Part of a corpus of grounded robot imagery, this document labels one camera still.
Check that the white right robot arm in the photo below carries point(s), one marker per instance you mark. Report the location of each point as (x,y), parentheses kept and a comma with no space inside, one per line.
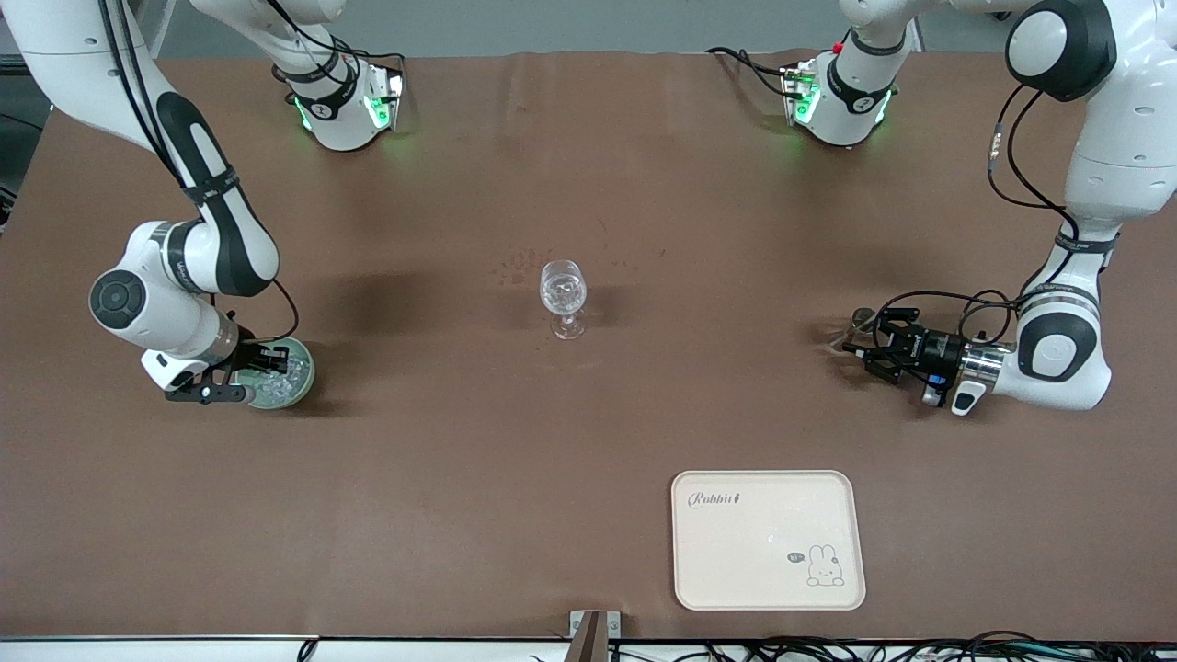
(83,64)

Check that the clear ice cube heap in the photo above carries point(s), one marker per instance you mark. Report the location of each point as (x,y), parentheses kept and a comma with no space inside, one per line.
(285,388)

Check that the clear ice chunks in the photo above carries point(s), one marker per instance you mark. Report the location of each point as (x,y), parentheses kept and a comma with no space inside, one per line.
(563,292)

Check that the brown table mat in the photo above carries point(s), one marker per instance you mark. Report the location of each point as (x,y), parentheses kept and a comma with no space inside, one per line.
(460,506)

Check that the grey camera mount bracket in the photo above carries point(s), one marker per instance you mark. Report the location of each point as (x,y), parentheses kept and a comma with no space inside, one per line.
(588,639)

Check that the cream rabbit print tray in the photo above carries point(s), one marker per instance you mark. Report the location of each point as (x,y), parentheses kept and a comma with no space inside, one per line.
(763,552)

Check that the pale green ceramic bowl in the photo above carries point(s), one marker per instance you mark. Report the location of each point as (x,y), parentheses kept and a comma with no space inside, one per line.
(305,386)

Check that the steel double jigger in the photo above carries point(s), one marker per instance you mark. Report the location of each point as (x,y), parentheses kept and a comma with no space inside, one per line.
(862,317)

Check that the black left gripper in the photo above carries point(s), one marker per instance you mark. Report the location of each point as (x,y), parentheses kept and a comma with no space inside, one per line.
(936,348)

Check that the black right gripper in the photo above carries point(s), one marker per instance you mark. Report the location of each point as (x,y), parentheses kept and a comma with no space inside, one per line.
(249,354)

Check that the clear stemmed wine glass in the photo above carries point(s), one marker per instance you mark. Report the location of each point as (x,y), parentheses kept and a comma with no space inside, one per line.
(563,285)

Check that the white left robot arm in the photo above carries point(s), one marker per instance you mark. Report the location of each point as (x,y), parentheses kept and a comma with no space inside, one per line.
(1122,138)

